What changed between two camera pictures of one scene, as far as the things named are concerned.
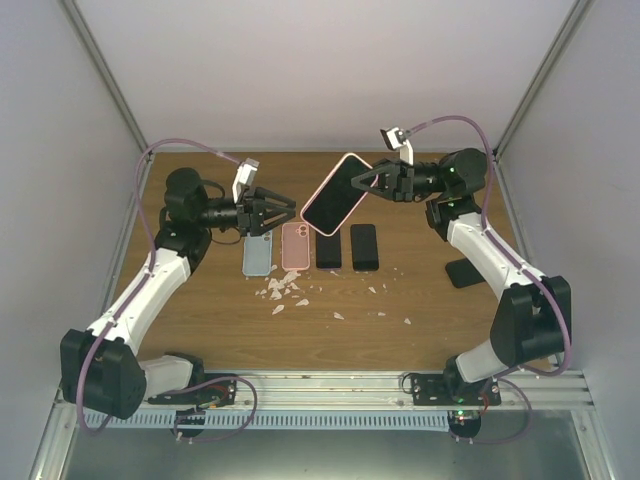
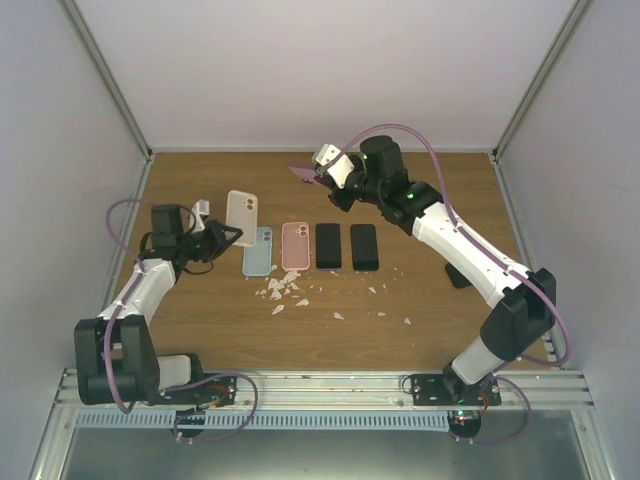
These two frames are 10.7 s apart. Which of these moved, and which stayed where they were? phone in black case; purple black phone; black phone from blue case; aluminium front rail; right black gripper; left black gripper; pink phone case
Moved: left black gripper; right black gripper
Stayed: purple black phone; black phone from blue case; aluminium front rail; pink phone case; phone in black case
